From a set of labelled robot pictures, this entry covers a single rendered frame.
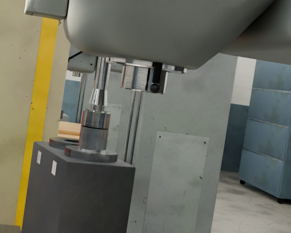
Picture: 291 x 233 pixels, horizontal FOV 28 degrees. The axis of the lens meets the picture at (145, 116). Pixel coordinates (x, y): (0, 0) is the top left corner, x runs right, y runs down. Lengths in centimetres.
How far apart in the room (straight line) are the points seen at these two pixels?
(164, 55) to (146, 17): 4
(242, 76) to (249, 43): 978
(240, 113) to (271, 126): 221
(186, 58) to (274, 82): 782
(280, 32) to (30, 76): 182
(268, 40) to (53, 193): 50
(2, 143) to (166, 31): 183
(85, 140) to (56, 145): 10
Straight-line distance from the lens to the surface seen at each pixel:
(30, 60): 231
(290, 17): 55
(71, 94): 965
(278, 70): 832
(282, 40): 56
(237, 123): 1041
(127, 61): 57
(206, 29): 54
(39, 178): 106
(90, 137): 96
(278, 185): 792
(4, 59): 231
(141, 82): 58
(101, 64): 97
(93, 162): 94
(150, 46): 54
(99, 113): 96
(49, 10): 57
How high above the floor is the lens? 129
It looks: 3 degrees down
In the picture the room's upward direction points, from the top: 8 degrees clockwise
